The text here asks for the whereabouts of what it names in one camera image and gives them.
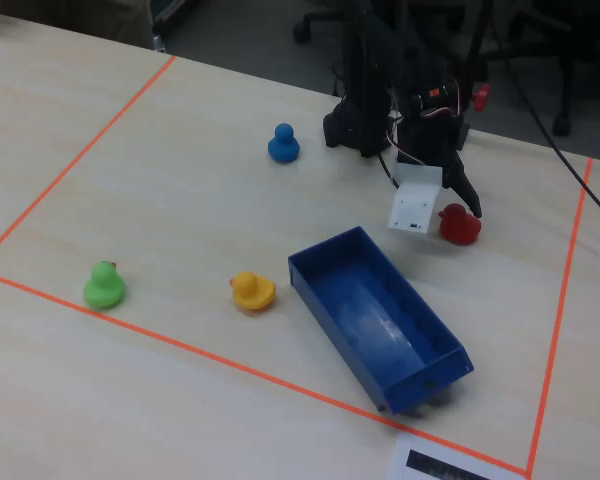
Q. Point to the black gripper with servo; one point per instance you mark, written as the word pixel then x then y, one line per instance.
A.
pixel 459 176

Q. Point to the red rubber duck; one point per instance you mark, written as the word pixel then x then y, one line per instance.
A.
pixel 461 227

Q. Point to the blue plastic box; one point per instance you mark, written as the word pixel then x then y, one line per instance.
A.
pixel 380 320

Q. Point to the blue rubber duck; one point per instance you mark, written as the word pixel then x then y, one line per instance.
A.
pixel 283 146

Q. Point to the yellow rubber duck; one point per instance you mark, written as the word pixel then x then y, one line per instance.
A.
pixel 252 294

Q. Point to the green rubber duck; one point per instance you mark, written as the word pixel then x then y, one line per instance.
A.
pixel 104 289

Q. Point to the black office chair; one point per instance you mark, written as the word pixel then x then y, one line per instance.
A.
pixel 320 22
pixel 560 60

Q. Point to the white paper with black print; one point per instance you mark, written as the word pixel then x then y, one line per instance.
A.
pixel 430 462

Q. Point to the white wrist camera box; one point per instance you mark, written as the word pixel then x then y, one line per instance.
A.
pixel 412 202

